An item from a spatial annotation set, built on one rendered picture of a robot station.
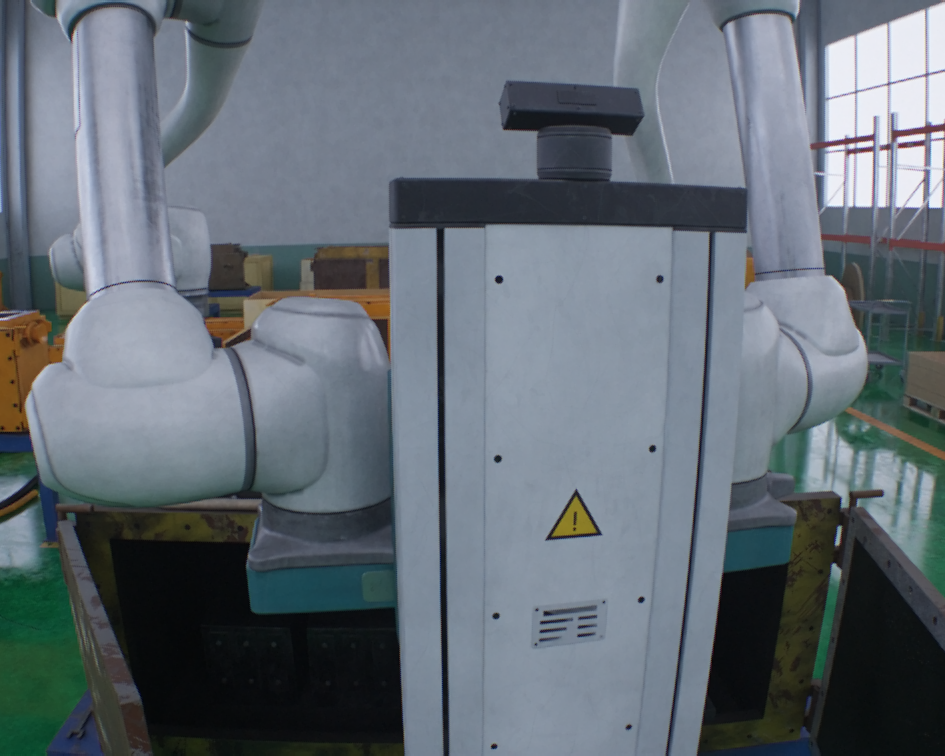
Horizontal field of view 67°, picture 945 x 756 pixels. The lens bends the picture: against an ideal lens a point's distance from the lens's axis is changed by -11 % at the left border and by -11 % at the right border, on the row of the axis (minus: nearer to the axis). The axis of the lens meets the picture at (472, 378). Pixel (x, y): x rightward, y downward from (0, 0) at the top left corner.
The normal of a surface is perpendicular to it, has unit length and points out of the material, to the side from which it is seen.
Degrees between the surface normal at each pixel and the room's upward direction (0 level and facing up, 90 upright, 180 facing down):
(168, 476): 111
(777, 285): 48
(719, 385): 90
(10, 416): 90
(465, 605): 90
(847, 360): 69
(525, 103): 62
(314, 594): 90
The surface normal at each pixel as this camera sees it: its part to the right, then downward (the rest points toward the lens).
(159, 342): 0.55, -0.35
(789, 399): 0.61, 0.17
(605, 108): 0.16, -0.29
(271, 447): 0.43, 0.30
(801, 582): 0.05, 0.20
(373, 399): 0.76, 0.07
